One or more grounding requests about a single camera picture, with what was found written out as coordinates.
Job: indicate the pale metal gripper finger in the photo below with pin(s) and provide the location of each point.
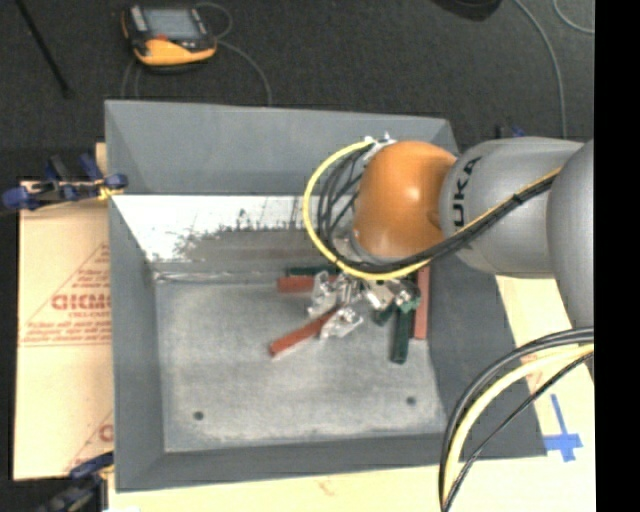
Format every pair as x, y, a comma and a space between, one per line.
324, 294
342, 323

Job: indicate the red-brown flat block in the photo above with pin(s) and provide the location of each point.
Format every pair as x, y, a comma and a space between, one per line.
295, 285
295, 339
422, 320

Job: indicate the dark green flat block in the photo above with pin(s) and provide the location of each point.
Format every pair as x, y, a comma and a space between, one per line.
401, 340
302, 270

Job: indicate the grey metal bin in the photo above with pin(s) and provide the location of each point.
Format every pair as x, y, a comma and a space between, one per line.
280, 380

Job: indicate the brown cardboard board red print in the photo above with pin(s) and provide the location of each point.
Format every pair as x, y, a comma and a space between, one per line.
60, 300

